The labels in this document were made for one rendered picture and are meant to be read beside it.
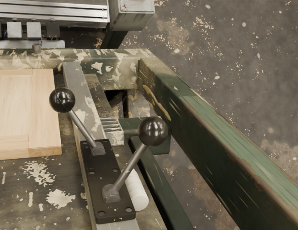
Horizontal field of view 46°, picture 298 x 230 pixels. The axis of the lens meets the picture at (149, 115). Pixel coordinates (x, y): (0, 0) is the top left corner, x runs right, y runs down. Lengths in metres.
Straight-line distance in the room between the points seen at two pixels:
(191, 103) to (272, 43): 1.77
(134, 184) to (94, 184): 0.07
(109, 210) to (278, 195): 0.23
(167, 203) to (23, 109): 0.39
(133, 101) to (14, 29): 0.46
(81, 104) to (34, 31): 0.55
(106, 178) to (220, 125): 0.28
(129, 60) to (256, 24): 1.48
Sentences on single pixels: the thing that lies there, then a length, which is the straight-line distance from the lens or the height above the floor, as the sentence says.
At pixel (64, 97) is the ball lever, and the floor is 1.46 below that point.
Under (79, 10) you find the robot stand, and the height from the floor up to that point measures 0.23.
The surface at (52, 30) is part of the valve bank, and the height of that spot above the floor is 0.76.
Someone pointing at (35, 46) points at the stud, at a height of 0.87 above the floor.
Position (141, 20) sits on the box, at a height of 0.87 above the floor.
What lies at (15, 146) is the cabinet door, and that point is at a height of 1.30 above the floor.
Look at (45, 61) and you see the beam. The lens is 1.10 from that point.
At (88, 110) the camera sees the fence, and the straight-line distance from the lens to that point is 0.75.
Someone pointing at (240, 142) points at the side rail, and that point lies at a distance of 0.64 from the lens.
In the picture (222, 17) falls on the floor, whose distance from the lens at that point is 2.39.
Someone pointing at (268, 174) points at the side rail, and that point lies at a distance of 0.57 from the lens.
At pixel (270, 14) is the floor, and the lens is 2.58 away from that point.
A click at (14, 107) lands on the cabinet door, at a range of 0.84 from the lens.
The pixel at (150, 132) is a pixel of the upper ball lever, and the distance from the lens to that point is 0.42.
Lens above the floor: 1.97
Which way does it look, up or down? 73 degrees down
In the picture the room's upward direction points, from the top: 67 degrees clockwise
